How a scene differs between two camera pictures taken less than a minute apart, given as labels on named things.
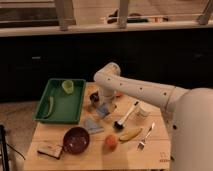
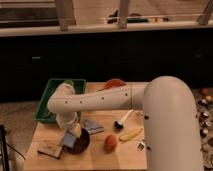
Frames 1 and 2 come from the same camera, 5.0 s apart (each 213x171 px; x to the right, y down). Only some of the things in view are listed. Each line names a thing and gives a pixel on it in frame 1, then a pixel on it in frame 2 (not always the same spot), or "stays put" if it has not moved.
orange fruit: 111,143 stays put
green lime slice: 68,86 stays put
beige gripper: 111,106 → 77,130
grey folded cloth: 92,127 stays put
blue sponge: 102,110 → 69,140
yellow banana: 131,134 stays put
